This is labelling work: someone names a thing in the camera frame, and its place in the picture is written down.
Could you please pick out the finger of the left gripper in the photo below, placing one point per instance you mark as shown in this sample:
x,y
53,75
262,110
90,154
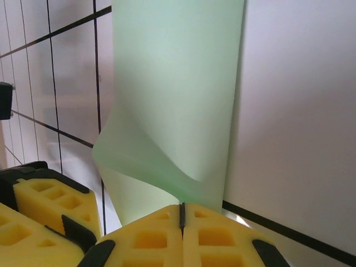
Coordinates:
x,y
30,250
30,200

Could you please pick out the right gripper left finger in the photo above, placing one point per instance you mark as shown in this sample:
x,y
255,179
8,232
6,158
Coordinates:
x,y
125,250

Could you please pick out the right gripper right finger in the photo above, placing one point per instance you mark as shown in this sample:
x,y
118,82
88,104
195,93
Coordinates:
x,y
239,250

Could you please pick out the light green paper sheet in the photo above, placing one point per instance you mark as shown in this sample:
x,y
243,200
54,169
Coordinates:
x,y
172,83

